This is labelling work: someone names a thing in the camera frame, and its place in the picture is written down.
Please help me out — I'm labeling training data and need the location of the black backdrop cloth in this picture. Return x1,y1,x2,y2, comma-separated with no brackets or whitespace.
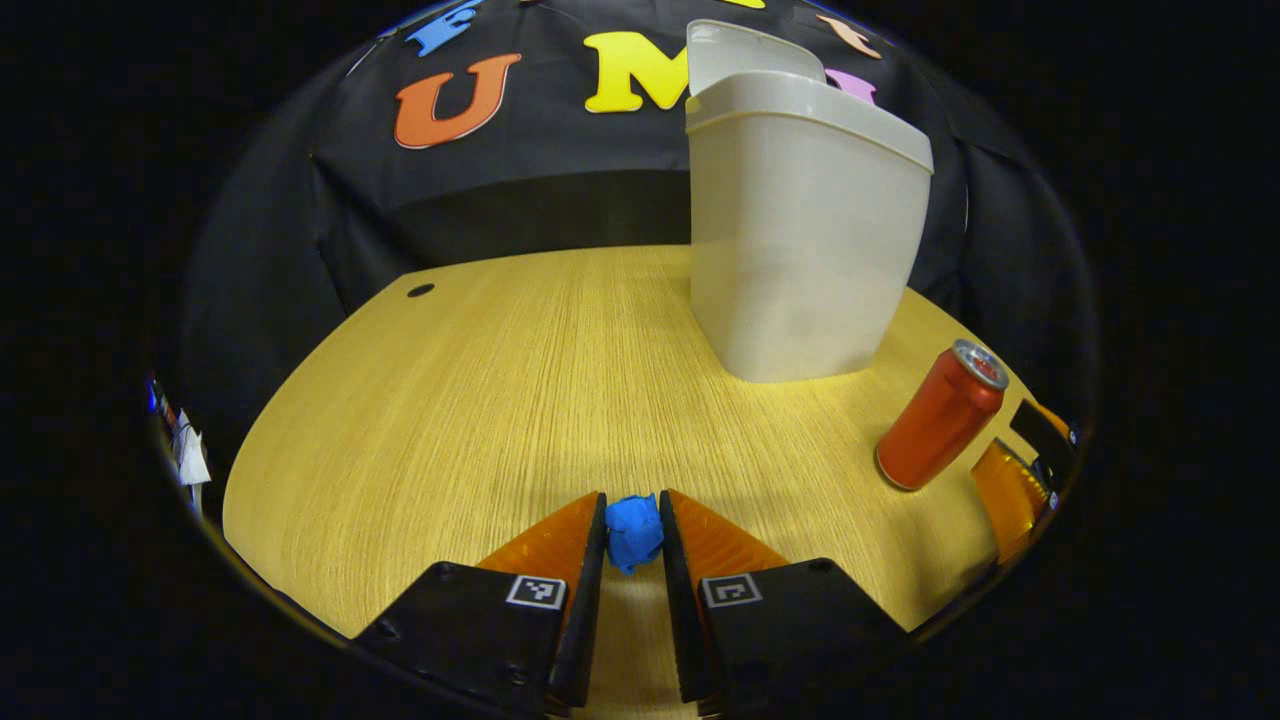
165,0,1096,481

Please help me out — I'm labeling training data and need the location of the blue paper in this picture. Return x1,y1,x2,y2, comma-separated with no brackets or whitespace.
605,493,666,576

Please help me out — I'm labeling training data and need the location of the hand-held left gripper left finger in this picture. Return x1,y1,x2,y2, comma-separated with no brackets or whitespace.
350,490,608,716

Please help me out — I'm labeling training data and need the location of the red pop can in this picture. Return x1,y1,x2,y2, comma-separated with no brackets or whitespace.
875,338,1011,493

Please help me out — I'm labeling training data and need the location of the white desktop garbage bin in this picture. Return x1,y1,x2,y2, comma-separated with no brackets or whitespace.
685,18,936,384

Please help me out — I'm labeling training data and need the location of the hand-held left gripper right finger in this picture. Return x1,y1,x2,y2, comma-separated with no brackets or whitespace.
658,488,911,716

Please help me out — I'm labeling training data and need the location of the white paper sheet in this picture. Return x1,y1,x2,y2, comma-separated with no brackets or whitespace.
175,425,211,488

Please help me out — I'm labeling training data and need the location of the wooden desktop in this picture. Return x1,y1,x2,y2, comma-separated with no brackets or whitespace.
222,245,1041,720

